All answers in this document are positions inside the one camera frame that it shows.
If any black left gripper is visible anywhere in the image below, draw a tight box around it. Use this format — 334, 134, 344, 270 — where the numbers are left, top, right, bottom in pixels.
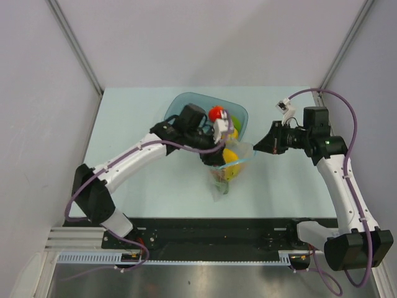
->
185, 125, 225, 166

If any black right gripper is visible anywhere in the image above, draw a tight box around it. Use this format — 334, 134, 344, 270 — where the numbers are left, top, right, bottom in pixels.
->
254, 120, 311, 155

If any yellow orange fruit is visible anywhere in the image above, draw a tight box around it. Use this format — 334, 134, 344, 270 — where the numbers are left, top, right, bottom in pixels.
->
227, 129, 239, 141

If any clear zip top bag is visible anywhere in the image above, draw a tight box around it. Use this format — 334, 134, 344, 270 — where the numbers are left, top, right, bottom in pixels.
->
207, 139, 256, 202

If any green star fruit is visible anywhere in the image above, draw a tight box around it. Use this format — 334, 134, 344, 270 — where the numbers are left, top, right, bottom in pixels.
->
231, 115, 242, 132

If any yellow banana bunch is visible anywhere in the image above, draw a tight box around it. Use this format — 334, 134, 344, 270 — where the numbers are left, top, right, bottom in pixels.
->
223, 148, 246, 182

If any pink dragon fruit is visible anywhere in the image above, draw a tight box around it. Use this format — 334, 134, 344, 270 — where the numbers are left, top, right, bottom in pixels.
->
210, 169, 230, 195

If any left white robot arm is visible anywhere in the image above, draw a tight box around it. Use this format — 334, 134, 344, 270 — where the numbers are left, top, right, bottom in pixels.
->
70, 104, 234, 248

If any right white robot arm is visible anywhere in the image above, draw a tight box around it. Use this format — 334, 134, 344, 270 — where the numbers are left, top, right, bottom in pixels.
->
254, 103, 394, 271

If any blue plastic food tub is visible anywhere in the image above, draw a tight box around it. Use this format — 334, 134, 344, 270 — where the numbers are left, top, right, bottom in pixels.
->
164, 92, 249, 141

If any red tomato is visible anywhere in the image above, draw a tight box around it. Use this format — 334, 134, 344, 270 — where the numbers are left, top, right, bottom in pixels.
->
208, 106, 224, 123

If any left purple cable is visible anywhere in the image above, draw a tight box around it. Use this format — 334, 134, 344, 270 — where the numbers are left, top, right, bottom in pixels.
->
58, 109, 236, 282

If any purple cable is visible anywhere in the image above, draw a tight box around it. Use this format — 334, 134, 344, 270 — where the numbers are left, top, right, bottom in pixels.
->
288, 88, 373, 296
58, 109, 236, 282

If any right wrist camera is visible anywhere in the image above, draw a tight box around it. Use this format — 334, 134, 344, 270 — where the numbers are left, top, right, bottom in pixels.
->
275, 97, 296, 117

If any right aluminium frame post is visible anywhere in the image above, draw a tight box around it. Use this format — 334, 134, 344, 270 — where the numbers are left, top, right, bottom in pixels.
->
319, 0, 376, 89

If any aluminium frame post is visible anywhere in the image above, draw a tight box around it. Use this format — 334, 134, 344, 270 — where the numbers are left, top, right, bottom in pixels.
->
319, 0, 376, 89
45, 0, 104, 96

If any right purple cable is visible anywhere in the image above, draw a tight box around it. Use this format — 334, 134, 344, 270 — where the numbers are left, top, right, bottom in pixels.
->
288, 88, 373, 296

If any white slotted cable duct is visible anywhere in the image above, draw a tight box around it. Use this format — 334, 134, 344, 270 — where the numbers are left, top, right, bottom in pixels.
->
56, 250, 301, 265

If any left aluminium frame post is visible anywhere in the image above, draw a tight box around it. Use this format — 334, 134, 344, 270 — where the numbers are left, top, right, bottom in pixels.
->
45, 0, 104, 96

